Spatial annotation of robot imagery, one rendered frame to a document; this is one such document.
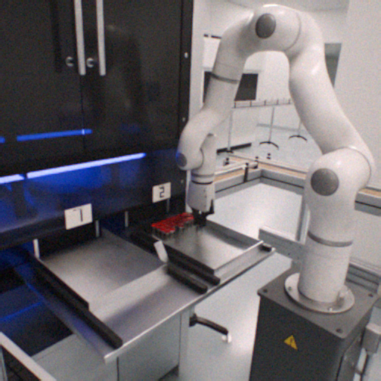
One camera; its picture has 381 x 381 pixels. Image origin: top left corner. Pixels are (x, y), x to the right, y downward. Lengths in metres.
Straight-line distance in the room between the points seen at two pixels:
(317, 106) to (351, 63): 1.57
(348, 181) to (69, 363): 1.06
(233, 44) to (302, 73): 0.22
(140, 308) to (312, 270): 0.47
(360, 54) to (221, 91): 1.50
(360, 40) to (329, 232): 1.70
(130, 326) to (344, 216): 0.58
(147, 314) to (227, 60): 0.72
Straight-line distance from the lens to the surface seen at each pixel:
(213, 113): 1.09
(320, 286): 1.02
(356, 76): 2.46
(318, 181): 0.85
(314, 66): 0.95
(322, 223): 0.94
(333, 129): 0.95
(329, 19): 9.75
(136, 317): 0.90
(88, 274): 1.07
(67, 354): 1.35
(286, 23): 0.91
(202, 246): 1.21
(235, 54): 1.05
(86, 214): 1.12
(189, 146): 1.07
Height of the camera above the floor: 1.45
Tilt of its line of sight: 20 degrees down
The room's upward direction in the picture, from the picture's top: 3 degrees clockwise
